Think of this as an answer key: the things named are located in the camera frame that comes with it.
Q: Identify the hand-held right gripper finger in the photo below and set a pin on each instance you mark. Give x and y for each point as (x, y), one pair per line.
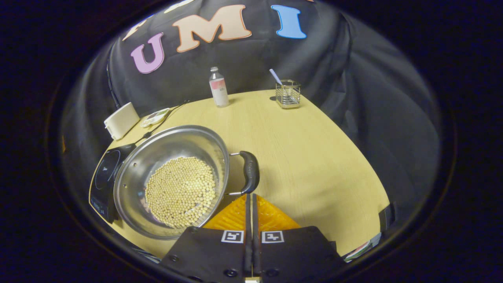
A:
(248, 220)
(255, 220)

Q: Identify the black induction cooktop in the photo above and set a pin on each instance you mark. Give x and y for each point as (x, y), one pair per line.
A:
(104, 177)

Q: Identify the pile of yellow soybeans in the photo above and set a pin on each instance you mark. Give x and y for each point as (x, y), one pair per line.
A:
(180, 192)

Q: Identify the colourful printed booklet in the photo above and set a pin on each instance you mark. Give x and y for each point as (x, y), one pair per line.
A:
(361, 247)

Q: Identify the clear bottle with pink label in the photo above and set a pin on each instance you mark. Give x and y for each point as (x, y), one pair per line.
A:
(219, 90)

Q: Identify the white divided dish with beans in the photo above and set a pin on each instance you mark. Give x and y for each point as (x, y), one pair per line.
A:
(155, 117)

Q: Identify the striped straw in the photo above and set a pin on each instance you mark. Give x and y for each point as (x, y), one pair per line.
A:
(275, 76)

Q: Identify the white toaster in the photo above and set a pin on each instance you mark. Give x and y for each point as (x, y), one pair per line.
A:
(121, 121)

